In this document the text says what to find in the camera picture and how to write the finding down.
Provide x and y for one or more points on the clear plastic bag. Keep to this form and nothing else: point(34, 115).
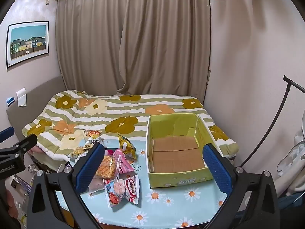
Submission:
point(295, 162)

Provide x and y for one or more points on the blue wall tag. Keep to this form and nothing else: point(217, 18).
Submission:
point(10, 101)

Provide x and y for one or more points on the pink snack packet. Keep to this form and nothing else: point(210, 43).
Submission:
point(125, 165)

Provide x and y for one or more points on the pinkish-brown square packet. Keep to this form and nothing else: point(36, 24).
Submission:
point(97, 184)

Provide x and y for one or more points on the yellow crinkled snack packet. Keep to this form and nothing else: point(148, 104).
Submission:
point(77, 151)

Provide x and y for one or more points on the wall poster of houses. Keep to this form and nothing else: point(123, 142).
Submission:
point(27, 43)

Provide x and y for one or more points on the black curved stand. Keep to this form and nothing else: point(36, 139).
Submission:
point(286, 78)

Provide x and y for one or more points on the floral striped blanket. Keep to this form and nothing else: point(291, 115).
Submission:
point(114, 107)

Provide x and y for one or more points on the lattice chips clear packet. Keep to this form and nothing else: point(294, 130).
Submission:
point(107, 168)

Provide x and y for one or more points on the daisy print tablecloth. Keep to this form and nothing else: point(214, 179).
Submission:
point(166, 202)

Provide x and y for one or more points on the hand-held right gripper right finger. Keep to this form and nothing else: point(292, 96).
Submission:
point(218, 169)

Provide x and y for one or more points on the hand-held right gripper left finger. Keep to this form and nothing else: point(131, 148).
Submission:
point(89, 169)

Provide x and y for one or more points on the beige curtain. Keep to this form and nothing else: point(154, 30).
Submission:
point(133, 40)

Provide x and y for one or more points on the gold triangular snack packet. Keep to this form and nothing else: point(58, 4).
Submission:
point(127, 148)

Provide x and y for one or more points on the white wall sticker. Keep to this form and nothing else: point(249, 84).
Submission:
point(21, 97)

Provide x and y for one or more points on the red pink clear packet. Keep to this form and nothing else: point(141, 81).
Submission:
point(110, 152)

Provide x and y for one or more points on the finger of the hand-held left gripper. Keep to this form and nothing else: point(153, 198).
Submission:
point(23, 144)
point(7, 134)

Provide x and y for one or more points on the red white snack packet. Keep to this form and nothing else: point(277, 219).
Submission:
point(124, 190)

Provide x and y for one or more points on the yellow-green cardboard box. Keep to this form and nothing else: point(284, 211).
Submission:
point(177, 152)

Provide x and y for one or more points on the dark blue cloth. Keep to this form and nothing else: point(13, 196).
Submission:
point(290, 201)

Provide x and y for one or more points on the white orange snack packet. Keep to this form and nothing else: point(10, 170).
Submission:
point(93, 142)

